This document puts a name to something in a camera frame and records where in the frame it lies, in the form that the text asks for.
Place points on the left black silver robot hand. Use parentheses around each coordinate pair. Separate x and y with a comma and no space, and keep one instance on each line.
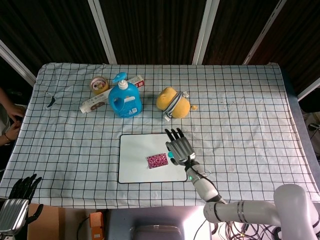
(13,215)

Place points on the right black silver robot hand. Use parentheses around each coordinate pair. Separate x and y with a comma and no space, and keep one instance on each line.
(181,148)

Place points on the pink patterned packet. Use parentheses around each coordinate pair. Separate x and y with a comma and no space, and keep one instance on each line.
(157,160)

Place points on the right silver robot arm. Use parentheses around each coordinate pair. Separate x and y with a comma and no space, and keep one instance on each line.
(250,208)

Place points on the small black clip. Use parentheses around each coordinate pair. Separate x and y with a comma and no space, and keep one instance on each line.
(52,101)

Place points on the brown cardboard box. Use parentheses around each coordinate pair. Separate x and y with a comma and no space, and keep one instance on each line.
(47,222)

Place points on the yellow plush toy striped band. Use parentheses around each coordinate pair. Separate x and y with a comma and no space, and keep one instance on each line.
(180,107)

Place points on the white board with black rim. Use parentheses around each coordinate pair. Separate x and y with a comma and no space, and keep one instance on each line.
(135,155)

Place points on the white black checked tablecloth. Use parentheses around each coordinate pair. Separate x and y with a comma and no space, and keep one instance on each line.
(237,112)

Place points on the blue detergent pump bottle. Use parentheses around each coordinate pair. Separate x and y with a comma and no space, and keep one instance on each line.
(125,100)

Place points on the white toothpaste box red end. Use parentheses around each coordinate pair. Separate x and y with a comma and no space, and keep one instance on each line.
(136,81)

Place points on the orange box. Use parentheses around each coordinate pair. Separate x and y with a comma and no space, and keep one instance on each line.
(97,225)

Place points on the white cream tube brown print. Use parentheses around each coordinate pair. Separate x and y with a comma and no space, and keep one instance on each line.
(93,105)

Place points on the seated bystander person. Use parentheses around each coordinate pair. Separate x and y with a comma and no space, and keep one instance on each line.
(12,115)

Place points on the yellow round tape roll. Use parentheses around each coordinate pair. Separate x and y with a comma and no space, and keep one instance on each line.
(100,86)

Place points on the white metal frame post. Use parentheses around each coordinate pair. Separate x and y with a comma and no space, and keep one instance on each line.
(203,30)
(265,32)
(15,61)
(310,88)
(102,30)

